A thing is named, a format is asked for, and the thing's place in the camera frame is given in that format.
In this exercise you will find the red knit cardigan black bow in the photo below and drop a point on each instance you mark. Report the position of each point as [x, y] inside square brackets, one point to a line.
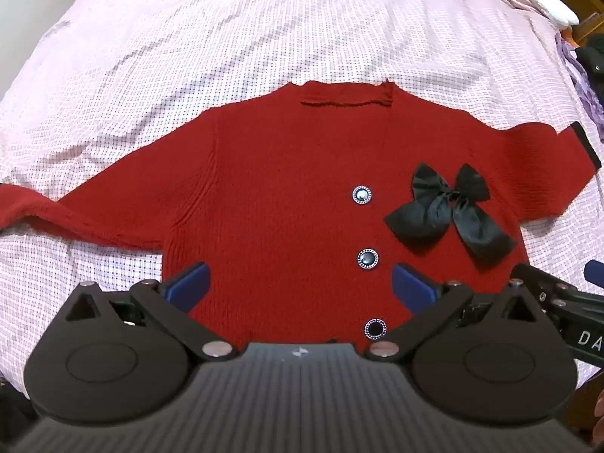
[292, 188]

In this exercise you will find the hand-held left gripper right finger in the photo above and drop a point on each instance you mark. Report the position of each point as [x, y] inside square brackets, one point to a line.
[409, 288]

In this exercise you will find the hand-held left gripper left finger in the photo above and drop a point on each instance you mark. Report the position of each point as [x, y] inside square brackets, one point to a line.
[189, 288]

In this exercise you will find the dark cloth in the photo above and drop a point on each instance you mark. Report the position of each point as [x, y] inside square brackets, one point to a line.
[592, 59]

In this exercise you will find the white pillow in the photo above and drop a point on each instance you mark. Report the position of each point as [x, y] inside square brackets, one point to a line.
[552, 0]

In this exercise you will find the pink checked bedsheet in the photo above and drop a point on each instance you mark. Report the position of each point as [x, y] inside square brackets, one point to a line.
[236, 33]

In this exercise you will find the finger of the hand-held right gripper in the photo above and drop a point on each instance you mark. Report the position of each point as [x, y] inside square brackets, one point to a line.
[595, 272]
[547, 285]

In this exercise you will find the purple cloth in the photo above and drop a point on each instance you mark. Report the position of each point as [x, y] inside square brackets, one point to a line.
[583, 89]

